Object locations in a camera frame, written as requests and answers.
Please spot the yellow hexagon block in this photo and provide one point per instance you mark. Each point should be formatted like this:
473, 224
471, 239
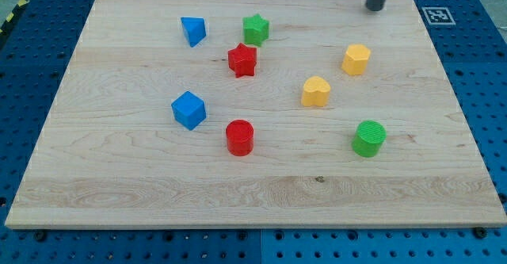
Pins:
356, 59

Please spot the white fiducial marker tag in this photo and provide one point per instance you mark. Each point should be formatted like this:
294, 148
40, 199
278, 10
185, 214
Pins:
436, 15

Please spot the black bolt front right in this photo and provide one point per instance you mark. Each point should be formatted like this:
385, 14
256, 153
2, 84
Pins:
480, 232

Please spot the yellow heart block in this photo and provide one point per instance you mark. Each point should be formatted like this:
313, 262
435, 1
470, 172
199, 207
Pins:
316, 92

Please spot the black bolt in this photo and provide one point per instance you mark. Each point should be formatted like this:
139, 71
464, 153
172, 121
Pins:
480, 232
40, 236

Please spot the red star block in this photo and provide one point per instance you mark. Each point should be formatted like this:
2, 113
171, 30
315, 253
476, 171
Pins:
242, 60

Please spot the blue triangular prism block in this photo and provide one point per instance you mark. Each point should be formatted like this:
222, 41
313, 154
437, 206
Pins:
194, 30

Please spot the yellow black hazard tape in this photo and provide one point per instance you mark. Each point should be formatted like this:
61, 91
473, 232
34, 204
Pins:
13, 17

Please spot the blue cube block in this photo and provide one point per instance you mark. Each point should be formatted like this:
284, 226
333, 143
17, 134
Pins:
189, 110

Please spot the red cylinder block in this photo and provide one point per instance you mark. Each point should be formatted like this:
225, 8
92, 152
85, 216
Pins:
240, 137

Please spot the black bolt front left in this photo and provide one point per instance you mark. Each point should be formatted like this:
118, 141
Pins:
40, 236

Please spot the light wooden board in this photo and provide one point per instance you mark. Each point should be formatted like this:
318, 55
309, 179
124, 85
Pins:
112, 156

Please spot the green star block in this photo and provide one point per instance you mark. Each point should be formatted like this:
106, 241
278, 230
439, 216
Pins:
255, 30

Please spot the green cylinder block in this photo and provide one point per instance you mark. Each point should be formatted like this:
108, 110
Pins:
369, 138

